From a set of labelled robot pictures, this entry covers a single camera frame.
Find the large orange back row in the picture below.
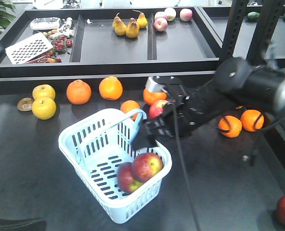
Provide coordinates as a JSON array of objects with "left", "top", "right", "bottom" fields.
[{"left": 99, "top": 76, "right": 123, "bottom": 101}]

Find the orange behind apples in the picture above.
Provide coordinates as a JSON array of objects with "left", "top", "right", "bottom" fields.
[{"left": 143, "top": 88, "right": 167, "bottom": 105}]

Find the black rack upright post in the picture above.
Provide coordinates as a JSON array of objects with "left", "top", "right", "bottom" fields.
[{"left": 219, "top": 0, "right": 285, "bottom": 65}]

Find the brown mushroom slice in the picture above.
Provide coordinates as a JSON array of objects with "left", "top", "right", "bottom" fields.
[{"left": 17, "top": 97, "right": 34, "bottom": 112}]

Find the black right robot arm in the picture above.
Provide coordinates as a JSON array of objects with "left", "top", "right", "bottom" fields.
[{"left": 131, "top": 58, "right": 285, "bottom": 150}]

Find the brown pear right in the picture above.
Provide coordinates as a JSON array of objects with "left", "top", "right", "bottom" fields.
[{"left": 133, "top": 10, "right": 148, "bottom": 29}]

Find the black wooden produce stand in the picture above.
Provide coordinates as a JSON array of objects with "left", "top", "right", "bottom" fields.
[{"left": 0, "top": 7, "right": 285, "bottom": 231}]

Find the red apple left pair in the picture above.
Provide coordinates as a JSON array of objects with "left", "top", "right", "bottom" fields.
[{"left": 149, "top": 100, "right": 168, "bottom": 118}]

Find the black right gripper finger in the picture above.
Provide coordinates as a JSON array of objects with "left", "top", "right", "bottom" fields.
[{"left": 131, "top": 127, "right": 157, "bottom": 151}]

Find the small orange lower right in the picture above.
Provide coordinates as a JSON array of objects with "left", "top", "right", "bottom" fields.
[{"left": 240, "top": 109, "right": 264, "bottom": 132}]

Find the light blue plastic basket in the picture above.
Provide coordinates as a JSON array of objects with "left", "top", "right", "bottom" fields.
[{"left": 58, "top": 108, "right": 172, "bottom": 224}]

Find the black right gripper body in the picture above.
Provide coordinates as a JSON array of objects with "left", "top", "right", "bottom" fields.
[{"left": 140, "top": 76, "right": 236, "bottom": 138}]

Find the small orange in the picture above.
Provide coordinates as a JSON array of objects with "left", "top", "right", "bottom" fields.
[
  {"left": 120, "top": 100, "right": 141, "bottom": 114},
  {"left": 240, "top": 109, "right": 264, "bottom": 132},
  {"left": 218, "top": 115, "right": 242, "bottom": 138}
]

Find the white perforated grater board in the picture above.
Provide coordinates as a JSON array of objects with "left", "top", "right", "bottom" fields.
[{"left": 5, "top": 33, "right": 53, "bottom": 64}]

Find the brown pear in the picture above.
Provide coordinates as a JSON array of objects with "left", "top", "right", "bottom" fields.
[
  {"left": 126, "top": 18, "right": 140, "bottom": 39},
  {"left": 133, "top": 10, "right": 148, "bottom": 29},
  {"left": 112, "top": 13, "right": 127, "bottom": 36}
]

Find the orange with knob top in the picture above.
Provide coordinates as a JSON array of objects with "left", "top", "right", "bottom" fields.
[{"left": 66, "top": 79, "right": 91, "bottom": 105}]

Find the small orange front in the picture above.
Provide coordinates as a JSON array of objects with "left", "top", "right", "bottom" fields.
[{"left": 120, "top": 100, "right": 141, "bottom": 114}]

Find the brown pear middle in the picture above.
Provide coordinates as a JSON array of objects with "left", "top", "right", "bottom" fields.
[{"left": 126, "top": 18, "right": 140, "bottom": 39}]

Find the pink apple back right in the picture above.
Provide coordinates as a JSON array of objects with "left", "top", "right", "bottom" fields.
[{"left": 180, "top": 9, "right": 193, "bottom": 22}]

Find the yellow pear back left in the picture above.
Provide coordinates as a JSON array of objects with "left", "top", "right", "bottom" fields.
[{"left": 32, "top": 84, "right": 56, "bottom": 100}]

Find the yellow pear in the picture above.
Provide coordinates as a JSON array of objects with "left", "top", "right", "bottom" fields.
[
  {"left": 32, "top": 97, "right": 57, "bottom": 120},
  {"left": 32, "top": 84, "right": 56, "bottom": 100}
]

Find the yellow pear front left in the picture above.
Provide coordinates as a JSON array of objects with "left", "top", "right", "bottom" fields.
[{"left": 32, "top": 97, "right": 57, "bottom": 120}]

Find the red yellow apple front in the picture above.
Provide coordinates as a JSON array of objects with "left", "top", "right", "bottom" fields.
[{"left": 117, "top": 162, "right": 143, "bottom": 193}]

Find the pink peach apple front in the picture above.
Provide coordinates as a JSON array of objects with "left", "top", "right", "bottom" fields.
[{"left": 153, "top": 18, "right": 168, "bottom": 32}]

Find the brown pear left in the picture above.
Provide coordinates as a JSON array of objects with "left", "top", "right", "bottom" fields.
[{"left": 112, "top": 13, "right": 127, "bottom": 36}]

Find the small orange lower left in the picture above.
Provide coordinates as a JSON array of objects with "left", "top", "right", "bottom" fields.
[{"left": 218, "top": 115, "right": 242, "bottom": 138}]

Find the pale apple back middle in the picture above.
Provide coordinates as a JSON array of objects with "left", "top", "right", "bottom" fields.
[{"left": 164, "top": 7, "right": 176, "bottom": 22}]

